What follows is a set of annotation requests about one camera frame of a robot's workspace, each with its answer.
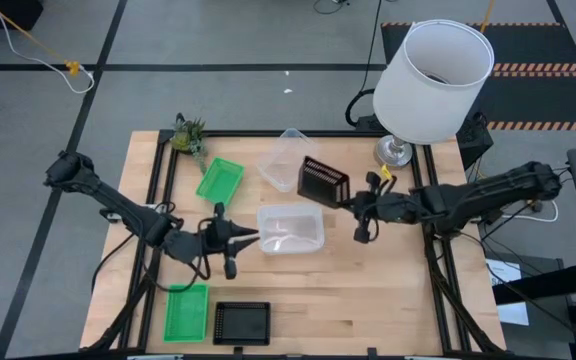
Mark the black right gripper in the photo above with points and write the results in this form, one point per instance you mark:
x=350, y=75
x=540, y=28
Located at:
x=388, y=207

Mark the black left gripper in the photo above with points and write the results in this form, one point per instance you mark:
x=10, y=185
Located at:
x=213, y=240

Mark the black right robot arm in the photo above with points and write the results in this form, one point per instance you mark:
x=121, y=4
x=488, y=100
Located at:
x=493, y=195

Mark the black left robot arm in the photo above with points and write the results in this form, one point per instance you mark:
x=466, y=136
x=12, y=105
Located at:
x=118, y=205

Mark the yellow tag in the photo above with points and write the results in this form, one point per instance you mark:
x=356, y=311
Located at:
x=386, y=172

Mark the green plastic basket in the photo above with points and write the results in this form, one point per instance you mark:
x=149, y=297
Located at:
x=220, y=181
x=185, y=312

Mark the black power box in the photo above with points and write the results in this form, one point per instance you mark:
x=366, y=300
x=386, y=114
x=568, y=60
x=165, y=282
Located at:
x=368, y=123

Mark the small potted succulent plant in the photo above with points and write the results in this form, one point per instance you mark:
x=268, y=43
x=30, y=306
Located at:
x=188, y=135

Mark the black device box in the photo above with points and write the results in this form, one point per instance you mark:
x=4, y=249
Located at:
x=475, y=140

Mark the white shade table lamp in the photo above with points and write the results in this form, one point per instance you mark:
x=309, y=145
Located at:
x=433, y=85

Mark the white paper sheet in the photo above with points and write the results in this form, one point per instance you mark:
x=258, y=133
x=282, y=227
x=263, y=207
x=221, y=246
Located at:
x=510, y=310

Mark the black mat with hazard stripes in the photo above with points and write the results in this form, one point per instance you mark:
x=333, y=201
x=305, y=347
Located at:
x=533, y=100

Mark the black floor box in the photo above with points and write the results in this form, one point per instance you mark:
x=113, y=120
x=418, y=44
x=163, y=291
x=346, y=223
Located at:
x=3, y=12

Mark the black aluminium table frame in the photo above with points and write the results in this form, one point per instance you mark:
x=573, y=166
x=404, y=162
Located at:
x=293, y=133

